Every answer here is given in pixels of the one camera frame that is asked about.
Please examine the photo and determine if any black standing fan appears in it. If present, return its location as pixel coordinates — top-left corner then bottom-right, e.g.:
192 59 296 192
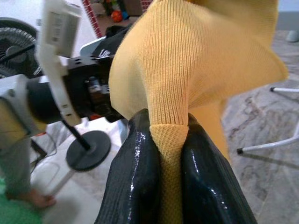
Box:
0 17 112 171

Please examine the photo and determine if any yellow knit shirt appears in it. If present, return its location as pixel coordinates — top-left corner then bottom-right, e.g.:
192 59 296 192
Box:
108 0 289 224

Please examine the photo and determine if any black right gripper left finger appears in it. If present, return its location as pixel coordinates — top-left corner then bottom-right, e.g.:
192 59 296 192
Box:
94 108 163 224

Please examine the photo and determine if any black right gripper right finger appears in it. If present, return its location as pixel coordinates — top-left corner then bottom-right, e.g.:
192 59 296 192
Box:
181 113 257 224

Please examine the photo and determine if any pale blue folding table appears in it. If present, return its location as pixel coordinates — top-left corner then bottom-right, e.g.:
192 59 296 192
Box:
237 86 299 170

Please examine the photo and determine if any orange red toy ball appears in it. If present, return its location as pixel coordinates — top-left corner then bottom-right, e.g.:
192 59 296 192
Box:
111 10 122 23

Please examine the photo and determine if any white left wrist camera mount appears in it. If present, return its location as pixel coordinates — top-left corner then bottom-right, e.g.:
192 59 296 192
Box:
37 0 82 126

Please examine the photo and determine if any green fabric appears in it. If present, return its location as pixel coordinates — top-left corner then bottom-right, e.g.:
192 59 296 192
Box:
0 177 44 224

